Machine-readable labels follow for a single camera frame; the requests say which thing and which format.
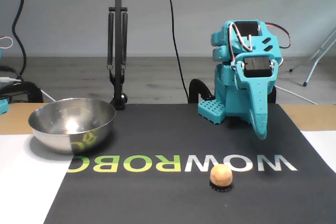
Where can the metal bowl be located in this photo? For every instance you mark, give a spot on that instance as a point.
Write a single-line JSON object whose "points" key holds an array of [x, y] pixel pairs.
{"points": [[60, 134]]}

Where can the black robot base clamp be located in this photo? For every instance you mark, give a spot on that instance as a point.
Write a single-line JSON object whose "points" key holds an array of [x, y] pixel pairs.
{"points": [[197, 87]]}

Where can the black WOWROBO mat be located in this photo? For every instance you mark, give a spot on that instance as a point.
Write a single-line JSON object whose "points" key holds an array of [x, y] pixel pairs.
{"points": [[157, 195]]}

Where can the black clamp at centre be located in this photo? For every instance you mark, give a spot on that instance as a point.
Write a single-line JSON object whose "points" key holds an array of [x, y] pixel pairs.
{"points": [[118, 51]]}

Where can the white paper sheet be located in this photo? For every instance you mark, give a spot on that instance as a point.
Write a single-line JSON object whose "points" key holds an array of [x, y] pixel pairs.
{"points": [[323, 145], [26, 182]]}

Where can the teal gripper with servo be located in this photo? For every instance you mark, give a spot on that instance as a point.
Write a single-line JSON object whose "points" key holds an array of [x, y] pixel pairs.
{"points": [[255, 85]]}

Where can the teal 3D-printed robot arm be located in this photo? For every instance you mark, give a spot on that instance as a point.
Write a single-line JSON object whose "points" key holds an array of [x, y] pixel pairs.
{"points": [[228, 103]]}

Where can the white metal rack legs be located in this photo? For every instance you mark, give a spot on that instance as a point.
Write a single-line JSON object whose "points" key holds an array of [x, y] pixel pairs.
{"points": [[315, 64]]}

